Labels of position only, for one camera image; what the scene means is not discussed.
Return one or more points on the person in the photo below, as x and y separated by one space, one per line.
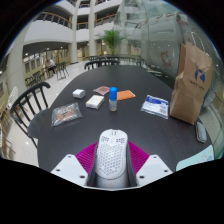
51 65

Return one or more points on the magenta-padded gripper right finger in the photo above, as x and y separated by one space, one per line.
153 166

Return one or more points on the white plastic tissue packet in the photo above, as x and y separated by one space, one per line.
155 106

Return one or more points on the white perforated computer mouse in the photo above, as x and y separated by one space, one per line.
111 156

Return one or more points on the light teal printed mouse pad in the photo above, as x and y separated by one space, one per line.
198 160

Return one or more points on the group of black chairs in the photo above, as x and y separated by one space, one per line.
62 68

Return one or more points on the brown paper bag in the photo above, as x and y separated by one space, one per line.
190 93

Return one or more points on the white lattice chair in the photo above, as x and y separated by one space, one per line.
12 96

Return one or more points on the small white box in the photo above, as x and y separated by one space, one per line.
79 93

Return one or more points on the green potted palm plant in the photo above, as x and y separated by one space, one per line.
112 37

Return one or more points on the brownish pink flat packet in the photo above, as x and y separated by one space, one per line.
101 90

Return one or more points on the cream rectangular box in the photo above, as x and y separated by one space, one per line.
95 102

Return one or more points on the clear plastic snack packet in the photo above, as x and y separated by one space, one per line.
66 114

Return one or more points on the black wooden spindle chair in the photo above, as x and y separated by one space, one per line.
20 100
101 62

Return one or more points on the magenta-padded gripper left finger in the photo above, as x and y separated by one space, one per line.
68 166

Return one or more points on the small blue-capped bottle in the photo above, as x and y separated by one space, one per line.
113 100

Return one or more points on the grey rectangular pouch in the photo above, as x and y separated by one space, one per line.
201 132

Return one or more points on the orange flat packet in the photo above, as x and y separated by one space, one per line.
126 95

